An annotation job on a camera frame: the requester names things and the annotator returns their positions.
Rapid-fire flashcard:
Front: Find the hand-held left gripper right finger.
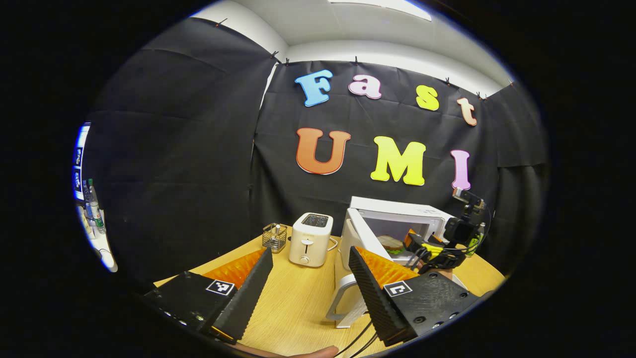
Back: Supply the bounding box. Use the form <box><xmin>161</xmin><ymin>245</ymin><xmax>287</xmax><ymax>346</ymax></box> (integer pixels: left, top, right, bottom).
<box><xmin>347</xmin><ymin>246</ymin><xmax>480</xmax><ymax>348</ymax></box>

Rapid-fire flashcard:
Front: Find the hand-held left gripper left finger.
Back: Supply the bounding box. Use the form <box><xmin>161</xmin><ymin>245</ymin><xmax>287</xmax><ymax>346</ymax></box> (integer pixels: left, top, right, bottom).
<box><xmin>144</xmin><ymin>247</ymin><xmax>274</xmax><ymax>345</ymax></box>

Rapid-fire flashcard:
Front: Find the sandwich with green lettuce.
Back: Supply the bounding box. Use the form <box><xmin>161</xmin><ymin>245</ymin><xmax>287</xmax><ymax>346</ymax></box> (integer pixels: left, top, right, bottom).
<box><xmin>376</xmin><ymin>235</ymin><xmax>406</xmax><ymax>255</ymax></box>

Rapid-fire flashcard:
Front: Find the white microwave oven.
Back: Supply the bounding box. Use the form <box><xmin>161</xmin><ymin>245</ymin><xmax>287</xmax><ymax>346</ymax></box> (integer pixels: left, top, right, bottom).
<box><xmin>340</xmin><ymin>196</ymin><xmax>456</xmax><ymax>272</ymax></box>

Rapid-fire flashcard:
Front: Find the white toaster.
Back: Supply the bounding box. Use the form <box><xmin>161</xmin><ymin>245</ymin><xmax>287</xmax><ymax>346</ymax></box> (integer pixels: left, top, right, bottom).
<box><xmin>288</xmin><ymin>212</ymin><xmax>334</xmax><ymax>269</ymax></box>

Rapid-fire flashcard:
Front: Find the white side table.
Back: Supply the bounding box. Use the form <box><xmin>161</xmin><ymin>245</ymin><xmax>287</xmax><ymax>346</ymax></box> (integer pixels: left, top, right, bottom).
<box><xmin>76</xmin><ymin>204</ymin><xmax>119</xmax><ymax>273</ymax></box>

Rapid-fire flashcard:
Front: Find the black backdrop cloth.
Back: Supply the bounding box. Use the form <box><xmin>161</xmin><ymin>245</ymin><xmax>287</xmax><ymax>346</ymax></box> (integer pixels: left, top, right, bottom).
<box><xmin>79</xmin><ymin>17</ymin><xmax>550</xmax><ymax>289</ymax></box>

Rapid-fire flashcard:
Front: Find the clear bottle with label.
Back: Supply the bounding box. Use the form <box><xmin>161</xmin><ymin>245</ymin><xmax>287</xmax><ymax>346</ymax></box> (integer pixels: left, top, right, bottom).
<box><xmin>85</xmin><ymin>179</ymin><xmax>107</xmax><ymax>235</ymax></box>

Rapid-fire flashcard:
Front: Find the long ceiling light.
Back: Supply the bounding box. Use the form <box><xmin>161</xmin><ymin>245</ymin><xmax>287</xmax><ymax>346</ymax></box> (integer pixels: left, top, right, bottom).
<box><xmin>328</xmin><ymin>0</ymin><xmax>433</xmax><ymax>22</ymax></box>

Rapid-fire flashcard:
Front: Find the black cable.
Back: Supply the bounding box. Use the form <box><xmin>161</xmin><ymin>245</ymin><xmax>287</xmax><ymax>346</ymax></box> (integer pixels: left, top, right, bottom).
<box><xmin>335</xmin><ymin>320</ymin><xmax>379</xmax><ymax>358</ymax></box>

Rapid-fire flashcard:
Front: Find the small wire basket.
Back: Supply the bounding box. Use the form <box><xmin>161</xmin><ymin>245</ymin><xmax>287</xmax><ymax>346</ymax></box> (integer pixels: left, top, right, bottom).
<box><xmin>261</xmin><ymin>223</ymin><xmax>288</xmax><ymax>254</ymax></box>

